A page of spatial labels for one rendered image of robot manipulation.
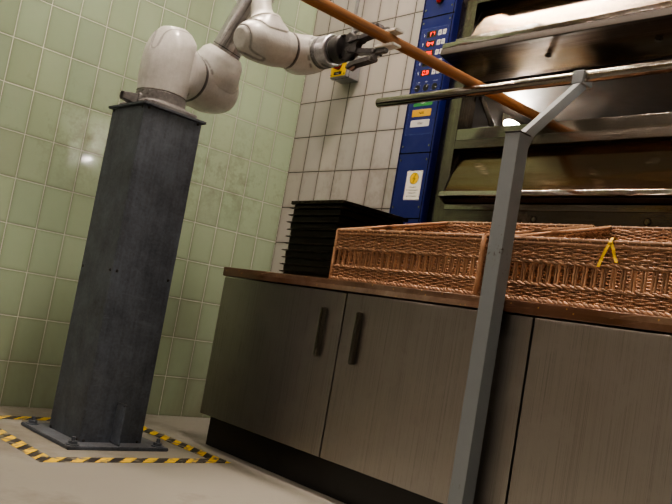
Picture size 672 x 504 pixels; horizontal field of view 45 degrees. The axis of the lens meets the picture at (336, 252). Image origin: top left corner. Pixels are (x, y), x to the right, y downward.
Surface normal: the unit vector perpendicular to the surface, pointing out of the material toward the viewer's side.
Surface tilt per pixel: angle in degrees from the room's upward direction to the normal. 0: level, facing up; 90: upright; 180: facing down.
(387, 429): 90
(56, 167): 90
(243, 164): 90
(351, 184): 90
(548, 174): 70
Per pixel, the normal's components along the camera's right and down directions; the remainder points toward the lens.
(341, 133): -0.73, -0.18
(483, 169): -0.63, -0.51
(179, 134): 0.69, 0.06
